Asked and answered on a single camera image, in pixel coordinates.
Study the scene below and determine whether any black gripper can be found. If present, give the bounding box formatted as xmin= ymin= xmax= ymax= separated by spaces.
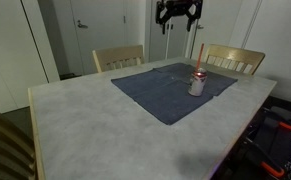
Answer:
xmin=155 ymin=0 xmax=204 ymax=34

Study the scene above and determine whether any red plastic straw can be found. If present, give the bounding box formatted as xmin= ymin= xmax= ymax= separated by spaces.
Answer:
xmin=195 ymin=43 xmax=205 ymax=72

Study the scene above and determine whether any red and white soda can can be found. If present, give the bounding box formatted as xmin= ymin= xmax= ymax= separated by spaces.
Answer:
xmin=187 ymin=67 xmax=208 ymax=98

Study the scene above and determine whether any white closet door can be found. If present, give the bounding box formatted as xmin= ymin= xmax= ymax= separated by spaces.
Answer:
xmin=167 ymin=0 xmax=195 ymax=60
xmin=149 ymin=0 xmax=170 ymax=63

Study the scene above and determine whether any light wooden slat-back chair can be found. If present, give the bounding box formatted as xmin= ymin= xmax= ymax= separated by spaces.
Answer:
xmin=203 ymin=43 xmax=266 ymax=76
xmin=91 ymin=44 xmax=145 ymax=74
xmin=0 ymin=100 xmax=38 ymax=180

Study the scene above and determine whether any dark blue cloth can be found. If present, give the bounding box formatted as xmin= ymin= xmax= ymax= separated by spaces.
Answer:
xmin=152 ymin=62 xmax=238 ymax=97
xmin=110 ymin=69 xmax=215 ymax=126

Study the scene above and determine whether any black clamp orange handle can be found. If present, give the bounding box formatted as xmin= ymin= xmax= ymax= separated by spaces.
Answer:
xmin=263 ymin=116 xmax=291 ymax=133
xmin=241 ymin=136 xmax=286 ymax=179

